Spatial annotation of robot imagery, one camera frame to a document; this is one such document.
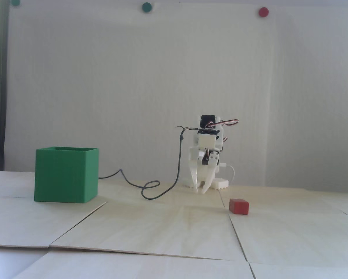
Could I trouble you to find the red block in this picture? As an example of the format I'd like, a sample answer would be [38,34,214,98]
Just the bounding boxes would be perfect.
[229,198,249,215]

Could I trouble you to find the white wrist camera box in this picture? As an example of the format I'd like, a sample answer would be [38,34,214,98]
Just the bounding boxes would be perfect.
[197,129,217,149]

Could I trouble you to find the black cable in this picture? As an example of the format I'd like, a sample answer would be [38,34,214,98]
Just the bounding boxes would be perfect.
[98,126,187,200]

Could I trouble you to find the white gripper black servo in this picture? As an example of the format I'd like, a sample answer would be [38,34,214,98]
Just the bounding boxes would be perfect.
[189,146,221,194]

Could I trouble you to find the dark window frame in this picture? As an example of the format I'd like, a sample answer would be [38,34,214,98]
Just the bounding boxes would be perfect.
[0,0,10,171]

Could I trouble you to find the green box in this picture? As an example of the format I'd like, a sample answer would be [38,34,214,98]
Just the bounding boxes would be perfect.
[34,147,100,204]

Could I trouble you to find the white cable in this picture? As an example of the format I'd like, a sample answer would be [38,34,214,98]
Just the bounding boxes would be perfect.
[221,164,235,186]

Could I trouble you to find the red white servo wire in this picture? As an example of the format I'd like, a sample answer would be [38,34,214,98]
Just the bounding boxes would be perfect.
[207,119,239,128]

